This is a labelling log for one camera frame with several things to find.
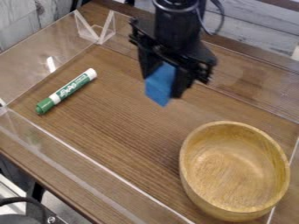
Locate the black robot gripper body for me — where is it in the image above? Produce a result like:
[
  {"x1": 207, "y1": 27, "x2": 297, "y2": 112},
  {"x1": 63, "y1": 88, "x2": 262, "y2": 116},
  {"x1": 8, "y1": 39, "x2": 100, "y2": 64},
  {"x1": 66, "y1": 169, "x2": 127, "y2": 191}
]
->
[{"x1": 128, "y1": 1, "x2": 218, "y2": 84}]

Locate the brown wooden bowl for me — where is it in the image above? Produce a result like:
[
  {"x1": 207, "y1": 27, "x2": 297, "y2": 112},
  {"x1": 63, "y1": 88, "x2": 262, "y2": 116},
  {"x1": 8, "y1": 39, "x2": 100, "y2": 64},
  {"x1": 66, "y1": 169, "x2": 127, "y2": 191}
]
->
[{"x1": 179, "y1": 121, "x2": 290, "y2": 222}]

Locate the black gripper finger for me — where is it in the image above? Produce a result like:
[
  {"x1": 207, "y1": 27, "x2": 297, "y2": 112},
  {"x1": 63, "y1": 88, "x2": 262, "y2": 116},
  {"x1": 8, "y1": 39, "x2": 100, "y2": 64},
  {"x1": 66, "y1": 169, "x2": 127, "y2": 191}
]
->
[
  {"x1": 173, "y1": 64, "x2": 199, "y2": 99},
  {"x1": 138, "y1": 45, "x2": 163, "y2": 79}
]

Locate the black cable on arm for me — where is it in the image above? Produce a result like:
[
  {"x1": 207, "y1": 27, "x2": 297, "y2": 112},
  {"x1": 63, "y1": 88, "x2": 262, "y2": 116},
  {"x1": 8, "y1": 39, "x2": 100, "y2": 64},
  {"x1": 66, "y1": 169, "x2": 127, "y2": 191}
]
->
[{"x1": 197, "y1": 0, "x2": 227, "y2": 36}]

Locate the blue rectangular block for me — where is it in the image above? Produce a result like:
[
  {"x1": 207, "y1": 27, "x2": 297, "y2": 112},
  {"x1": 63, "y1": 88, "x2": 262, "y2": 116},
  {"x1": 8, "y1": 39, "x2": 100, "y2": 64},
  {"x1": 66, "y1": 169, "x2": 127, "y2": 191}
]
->
[{"x1": 145, "y1": 63, "x2": 175, "y2": 107}]

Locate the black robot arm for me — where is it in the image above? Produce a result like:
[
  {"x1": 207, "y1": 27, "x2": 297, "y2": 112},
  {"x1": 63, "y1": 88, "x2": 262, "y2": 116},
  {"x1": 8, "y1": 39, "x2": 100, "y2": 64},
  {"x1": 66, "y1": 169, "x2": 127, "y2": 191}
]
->
[{"x1": 130, "y1": 0, "x2": 218, "y2": 105}]

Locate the green Expo marker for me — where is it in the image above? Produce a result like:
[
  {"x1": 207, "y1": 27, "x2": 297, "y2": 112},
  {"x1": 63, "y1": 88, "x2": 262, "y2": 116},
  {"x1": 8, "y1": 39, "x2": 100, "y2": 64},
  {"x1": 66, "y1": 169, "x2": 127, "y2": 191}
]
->
[{"x1": 35, "y1": 68, "x2": 98, "y2": 115}]

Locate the black cable under table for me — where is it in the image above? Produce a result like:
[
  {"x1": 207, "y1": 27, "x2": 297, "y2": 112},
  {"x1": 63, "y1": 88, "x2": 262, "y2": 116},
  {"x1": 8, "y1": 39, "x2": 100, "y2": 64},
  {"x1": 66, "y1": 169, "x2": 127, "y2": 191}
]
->
[{"x1": 0, "y1": 196, "x2": 48, "y2": 224}]

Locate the black metal table leg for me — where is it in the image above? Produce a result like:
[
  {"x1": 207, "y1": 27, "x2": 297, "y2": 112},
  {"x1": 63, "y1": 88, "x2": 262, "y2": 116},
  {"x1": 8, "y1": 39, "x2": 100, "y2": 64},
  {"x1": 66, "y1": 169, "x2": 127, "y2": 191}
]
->
[{"x1": 31, "y1": 182, "x2": 46, "y2": 202}]

